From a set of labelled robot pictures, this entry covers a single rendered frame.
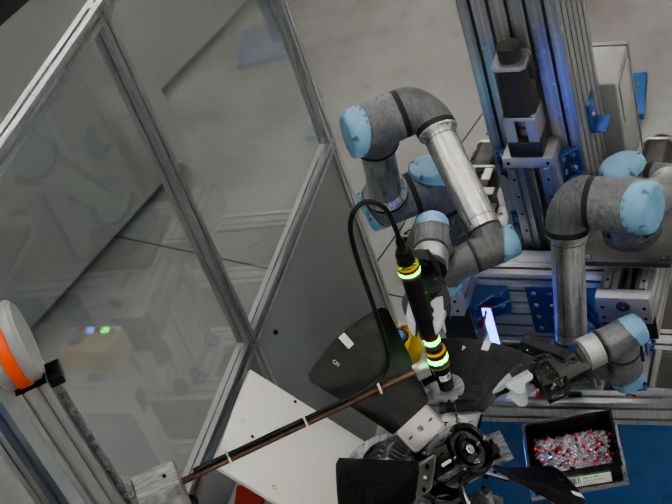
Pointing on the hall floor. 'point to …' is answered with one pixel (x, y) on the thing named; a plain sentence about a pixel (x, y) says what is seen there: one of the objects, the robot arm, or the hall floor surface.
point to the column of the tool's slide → (68, 443)
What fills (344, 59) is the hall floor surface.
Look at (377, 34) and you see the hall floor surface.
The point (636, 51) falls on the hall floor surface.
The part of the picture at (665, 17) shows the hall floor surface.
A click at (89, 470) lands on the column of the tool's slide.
